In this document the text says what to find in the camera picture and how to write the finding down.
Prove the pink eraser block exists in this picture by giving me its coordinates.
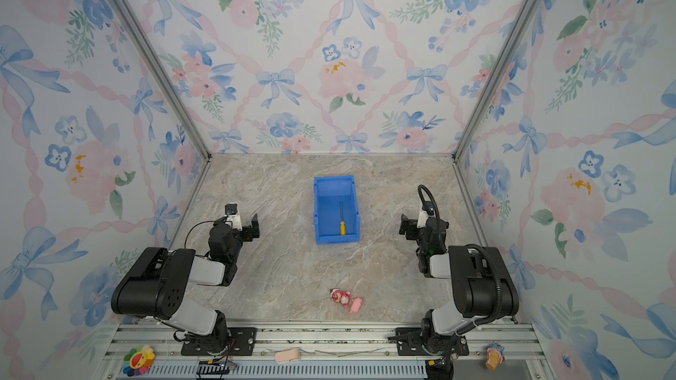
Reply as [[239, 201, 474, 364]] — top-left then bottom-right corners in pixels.
[[275, 348, 300, 364]]

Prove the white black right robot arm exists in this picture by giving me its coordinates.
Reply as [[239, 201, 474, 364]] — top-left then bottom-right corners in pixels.
[[389, 213, 519, 356]]

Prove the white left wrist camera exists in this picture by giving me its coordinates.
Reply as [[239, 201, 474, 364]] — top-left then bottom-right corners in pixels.
[[225, 203, 243, 232]]

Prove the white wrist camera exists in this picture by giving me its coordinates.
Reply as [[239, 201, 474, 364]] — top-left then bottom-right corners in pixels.
[[417, 209, 429, 229], [225, 203, 243, 232]]

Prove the aluminium corner post right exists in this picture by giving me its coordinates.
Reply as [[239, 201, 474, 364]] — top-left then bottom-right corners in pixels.
[[452, 0, 542, 165]]

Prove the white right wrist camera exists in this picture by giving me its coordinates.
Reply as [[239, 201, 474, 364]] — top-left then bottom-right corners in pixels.
[[417, 209, 429, 229]]

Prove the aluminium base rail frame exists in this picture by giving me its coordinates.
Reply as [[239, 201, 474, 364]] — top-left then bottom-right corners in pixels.
[[92, 318, 554, 379]]

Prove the small ice cream toy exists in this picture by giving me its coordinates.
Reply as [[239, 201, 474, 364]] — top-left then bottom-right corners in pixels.
[[485, 342, 505, 371]]

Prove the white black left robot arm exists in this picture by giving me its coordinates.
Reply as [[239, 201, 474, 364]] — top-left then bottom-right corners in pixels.
[[111, 215, 260, 339]]

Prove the pink strawberry toy figure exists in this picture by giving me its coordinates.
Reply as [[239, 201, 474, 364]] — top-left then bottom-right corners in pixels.
[[330, 289, 351, 307]]

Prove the yellow handled screwdriver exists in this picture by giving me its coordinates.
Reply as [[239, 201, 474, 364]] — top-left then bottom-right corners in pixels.
[[339, 202, 346, 236]]

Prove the aluminium corner post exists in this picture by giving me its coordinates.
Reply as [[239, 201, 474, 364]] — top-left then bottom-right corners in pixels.
[[108, 0, 212, 162], [452, 0, 542, 165]]

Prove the small pink toy piece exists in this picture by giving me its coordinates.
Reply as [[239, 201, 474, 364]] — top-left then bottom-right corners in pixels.
[[350, 297, 363, 314]]

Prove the black corrugated cable conduit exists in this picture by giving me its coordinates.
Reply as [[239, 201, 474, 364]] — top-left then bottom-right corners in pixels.
[[416, 184, 505, 328]]

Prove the aluminium corner post left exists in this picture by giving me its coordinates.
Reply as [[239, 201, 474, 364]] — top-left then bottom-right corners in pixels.
[[108, 0, 212, 162]]

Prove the blue plastic bin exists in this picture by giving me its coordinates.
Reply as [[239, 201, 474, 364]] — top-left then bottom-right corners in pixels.
[[313, 175, 361, 246]]

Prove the colourful round rattle toy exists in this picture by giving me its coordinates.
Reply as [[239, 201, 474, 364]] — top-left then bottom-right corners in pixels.
[[121, 345, 155, 378]]

